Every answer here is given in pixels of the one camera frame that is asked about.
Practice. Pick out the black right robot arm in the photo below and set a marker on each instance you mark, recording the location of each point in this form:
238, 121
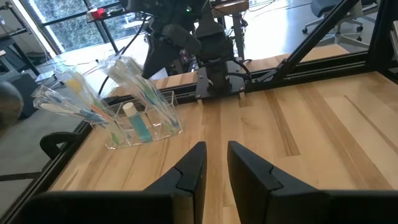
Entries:
217, 46

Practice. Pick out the blue white toothbrush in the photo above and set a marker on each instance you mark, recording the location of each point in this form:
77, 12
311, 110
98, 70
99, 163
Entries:
172, 119
90, 115

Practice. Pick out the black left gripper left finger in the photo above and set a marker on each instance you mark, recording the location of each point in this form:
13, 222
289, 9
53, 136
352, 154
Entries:
186, 186

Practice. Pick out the black cabinet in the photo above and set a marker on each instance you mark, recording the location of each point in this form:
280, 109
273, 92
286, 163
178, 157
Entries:
28, 93

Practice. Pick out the black curved bracket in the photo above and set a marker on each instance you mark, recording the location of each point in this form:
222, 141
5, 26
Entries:
54, 137

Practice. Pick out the grey office chair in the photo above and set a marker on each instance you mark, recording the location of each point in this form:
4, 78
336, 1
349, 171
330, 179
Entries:
339, 18

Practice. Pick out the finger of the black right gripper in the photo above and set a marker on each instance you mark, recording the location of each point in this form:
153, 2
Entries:
150, 49
163, 53

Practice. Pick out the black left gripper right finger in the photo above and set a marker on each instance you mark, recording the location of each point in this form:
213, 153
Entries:
255, 193

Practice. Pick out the green white toothbrush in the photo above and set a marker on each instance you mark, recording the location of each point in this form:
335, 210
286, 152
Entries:
115, 138
152, 93

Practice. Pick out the red box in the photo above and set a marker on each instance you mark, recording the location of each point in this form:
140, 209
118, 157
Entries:
98, 14

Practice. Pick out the yellow orange toothbrush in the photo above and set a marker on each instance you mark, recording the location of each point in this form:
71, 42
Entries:
74, 84

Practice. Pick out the white clear toothbrush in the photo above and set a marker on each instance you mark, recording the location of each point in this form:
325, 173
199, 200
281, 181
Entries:
56, 98

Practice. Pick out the black window frame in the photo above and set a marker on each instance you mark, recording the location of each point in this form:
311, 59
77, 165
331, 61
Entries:
107, 35

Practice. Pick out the wooden desk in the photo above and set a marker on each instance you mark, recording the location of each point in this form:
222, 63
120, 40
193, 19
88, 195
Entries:
230, 6

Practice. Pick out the clear acrylic organizer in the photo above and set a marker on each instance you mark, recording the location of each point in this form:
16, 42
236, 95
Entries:
124, 143

